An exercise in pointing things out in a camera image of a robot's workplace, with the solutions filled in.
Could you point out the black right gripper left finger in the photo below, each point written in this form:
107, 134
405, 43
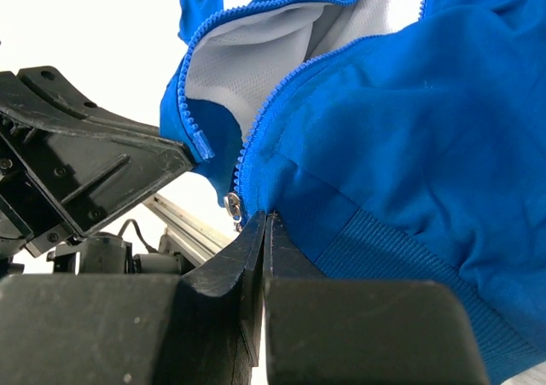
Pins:
199, 328

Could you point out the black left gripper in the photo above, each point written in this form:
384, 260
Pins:
68, 166

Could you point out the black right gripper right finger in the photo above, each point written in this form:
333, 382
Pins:
345, 331

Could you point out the blue white red hooded jacket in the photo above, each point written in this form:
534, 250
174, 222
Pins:
396, 138

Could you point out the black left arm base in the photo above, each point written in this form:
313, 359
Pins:
108, 253

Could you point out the aluminium table frame rail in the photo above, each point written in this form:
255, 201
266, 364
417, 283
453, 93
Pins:
184, 234

